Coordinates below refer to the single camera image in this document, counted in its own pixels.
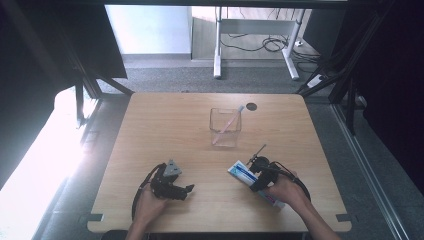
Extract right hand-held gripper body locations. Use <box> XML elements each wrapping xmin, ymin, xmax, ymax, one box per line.
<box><xmin>245</xmin><ymin>143</ymin><xmax>282</xmax><ymax>184</ymax></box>

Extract pink toothbrush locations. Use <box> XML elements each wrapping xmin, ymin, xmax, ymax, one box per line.
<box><xmin>211</xmin><ymin>104</ymin><xmax>246</xmax><ymax>146</ymax></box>

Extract black floor cables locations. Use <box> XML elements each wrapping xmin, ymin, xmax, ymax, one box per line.
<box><xmin>220</xmin><ymin>31</ymin><xmax>322</xmax><ymax>65</ymax></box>

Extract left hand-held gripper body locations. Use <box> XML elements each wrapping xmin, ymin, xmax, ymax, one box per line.
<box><xmin>149</xmin><ymin>159</ymin><xmax>186</xmax><ymax>201</ymax></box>

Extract white power strip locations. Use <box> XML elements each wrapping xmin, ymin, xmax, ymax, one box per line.
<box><xmin>306</xmin><ymin>74</ymin><xmax>326</xmax><ymax>89</ymax></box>

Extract person's left hand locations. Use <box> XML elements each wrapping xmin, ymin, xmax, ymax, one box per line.
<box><xmin>133</xmin><ymin>184</ymin><xmax>169</xmax><ymax>228</ymax></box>

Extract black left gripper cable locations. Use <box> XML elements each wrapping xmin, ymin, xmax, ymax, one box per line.
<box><xmin>131</xmin><ymin>162</ymin><xmax>167</xmax><ymax>221</ymax></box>

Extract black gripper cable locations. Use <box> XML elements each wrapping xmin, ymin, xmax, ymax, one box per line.
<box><xmin>131</xmin><ymin>162</ymin><xmax>167</xmax><ymax>221</ymax></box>
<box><xmin>271</xmin><ymin>161</ymin><xmax>313</xmax><ymax>203</ymax></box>

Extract person's right hand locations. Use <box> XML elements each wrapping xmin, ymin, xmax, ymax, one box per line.
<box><xmin>264</xmin><ymin>169</ymin><xmax>310</xmax><ymax>208</ymax></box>

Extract black metal frame strut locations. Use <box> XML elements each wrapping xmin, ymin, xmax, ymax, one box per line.
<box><xmin>59</xmin><ymin>33</ymin><xmax>135</xmax><ymax>128</ymax></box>
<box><xmin>295</xmin><ymin>0</ymin><xmax>398</xmax><ymax>136</ymax></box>

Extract white desk frame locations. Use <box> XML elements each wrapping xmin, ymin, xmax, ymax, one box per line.
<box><xmin>213</xmin><ymin>6</ymin><xmax>306</xmax><ymax>81</ymax></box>

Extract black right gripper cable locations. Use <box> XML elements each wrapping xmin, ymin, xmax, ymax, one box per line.
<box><xmin>271</xmin><ymin>161</ymin><xmax>313</xmax><ymax>203</ymax></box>

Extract metal floor rail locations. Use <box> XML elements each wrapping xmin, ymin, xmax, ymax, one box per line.
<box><xmin>332</xmin><ymin>103</ymin><xmax>403</xmax><ymax>240</ymax></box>

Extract white and blue toothpaste tube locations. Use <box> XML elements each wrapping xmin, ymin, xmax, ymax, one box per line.
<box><xmin>227</xmin><ymin>160</ymin><xmax>287</xmax><ymax>210</ymax></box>

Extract clear square plastic cup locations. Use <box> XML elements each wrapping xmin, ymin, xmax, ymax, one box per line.
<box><xmin>208</xmin><ymin>107</ymin><xmax>243</xmax><ymax>149</ymax></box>

